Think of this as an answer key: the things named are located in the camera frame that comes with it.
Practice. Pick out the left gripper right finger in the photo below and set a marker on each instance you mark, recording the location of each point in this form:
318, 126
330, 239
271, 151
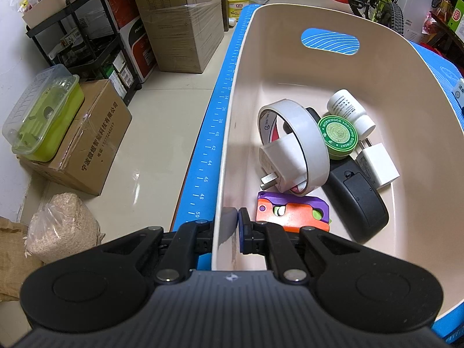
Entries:
284, 252

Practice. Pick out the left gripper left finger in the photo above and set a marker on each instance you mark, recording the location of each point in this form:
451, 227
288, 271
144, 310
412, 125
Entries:
177, 253

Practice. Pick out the orange purple toy knife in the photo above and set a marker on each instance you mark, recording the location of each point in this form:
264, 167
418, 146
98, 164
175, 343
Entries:
292, 212

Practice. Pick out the black remote-like mouse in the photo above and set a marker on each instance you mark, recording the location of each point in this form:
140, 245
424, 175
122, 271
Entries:
357, 203

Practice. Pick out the white plug adapter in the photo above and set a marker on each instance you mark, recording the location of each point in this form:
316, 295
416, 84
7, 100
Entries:
284, 158

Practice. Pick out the white tape roll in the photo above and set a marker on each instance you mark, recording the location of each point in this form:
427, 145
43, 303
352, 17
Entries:
286, 117

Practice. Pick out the white USB wall charger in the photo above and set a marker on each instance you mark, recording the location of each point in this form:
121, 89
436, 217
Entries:
376, 164

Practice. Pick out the green round tin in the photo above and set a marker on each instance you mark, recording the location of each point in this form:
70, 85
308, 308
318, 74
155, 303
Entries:
340, 136

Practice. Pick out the white pill bottle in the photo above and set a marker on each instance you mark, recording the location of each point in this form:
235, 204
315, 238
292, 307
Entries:
343, 104

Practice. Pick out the beige plastic storage basket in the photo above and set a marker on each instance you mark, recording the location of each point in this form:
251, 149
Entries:
306, 54

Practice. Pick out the cardboard box under container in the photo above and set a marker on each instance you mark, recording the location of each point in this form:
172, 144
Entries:
89, 148

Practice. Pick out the green lidded plastic container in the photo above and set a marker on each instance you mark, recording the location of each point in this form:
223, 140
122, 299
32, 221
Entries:
37, 124

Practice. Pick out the lower stacked cardboard box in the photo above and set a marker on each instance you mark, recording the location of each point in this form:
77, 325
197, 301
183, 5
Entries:
184, 34

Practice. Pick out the black metal shelf rack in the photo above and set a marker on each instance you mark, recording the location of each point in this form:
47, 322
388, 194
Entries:
83, 37

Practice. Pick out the tissue pack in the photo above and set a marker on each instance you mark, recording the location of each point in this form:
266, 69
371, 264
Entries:
458, 92

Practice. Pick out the beige tray on shelf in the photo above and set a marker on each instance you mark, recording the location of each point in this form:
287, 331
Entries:
41, 11

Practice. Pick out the white cabinet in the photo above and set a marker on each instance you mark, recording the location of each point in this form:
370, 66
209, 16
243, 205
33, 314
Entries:
417, 7

